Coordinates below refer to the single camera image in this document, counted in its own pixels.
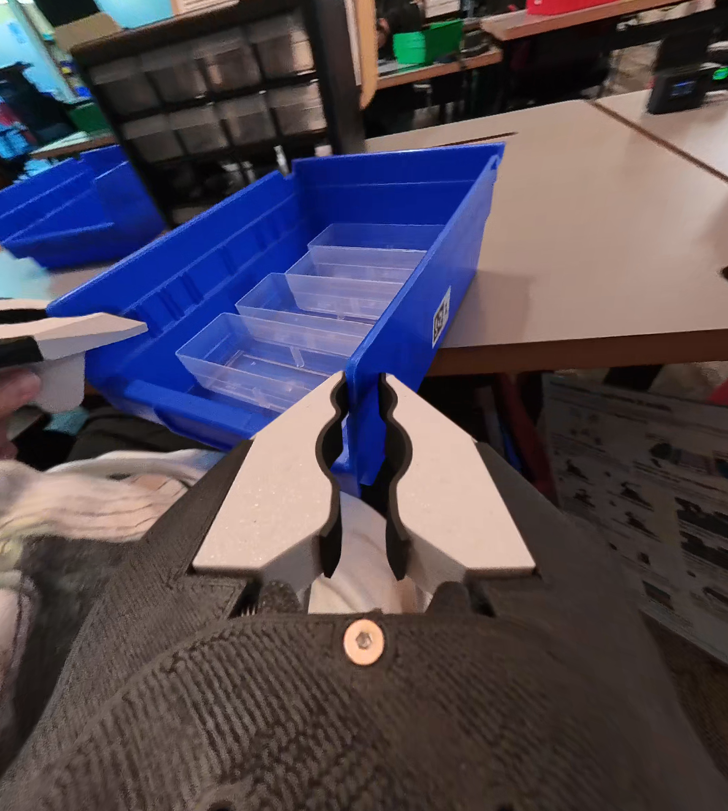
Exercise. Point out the blue storage bin white label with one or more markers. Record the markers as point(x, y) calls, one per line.
point(212, 266)

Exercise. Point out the black drawer cabinet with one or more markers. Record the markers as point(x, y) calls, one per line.
point(332, 76)

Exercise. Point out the printed paper sheet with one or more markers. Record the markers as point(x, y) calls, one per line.
point(687, 507)

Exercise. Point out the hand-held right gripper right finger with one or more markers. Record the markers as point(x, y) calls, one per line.
point(459, 507)

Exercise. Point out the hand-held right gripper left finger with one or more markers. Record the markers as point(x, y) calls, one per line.
point(275, 507)

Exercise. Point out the clear plastic drawer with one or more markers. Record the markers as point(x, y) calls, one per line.
point(288, 310)
point(351, 288)
point(256, 374)
point(376, 237)

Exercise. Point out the set of frosted cabinet drawers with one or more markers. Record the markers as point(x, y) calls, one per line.
point(212, 82)

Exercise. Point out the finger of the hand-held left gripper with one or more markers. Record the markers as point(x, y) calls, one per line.
point(91, 332)
point(3, 309)

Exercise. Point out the cardboard box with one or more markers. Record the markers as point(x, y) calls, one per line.
point(88, 28)

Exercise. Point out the printed white shirt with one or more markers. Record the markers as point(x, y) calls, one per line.
point(53, 519)

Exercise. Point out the green box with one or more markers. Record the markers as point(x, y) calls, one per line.
point(421, 41)

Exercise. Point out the black device with screen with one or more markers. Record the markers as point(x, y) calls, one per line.
point(681, 76)

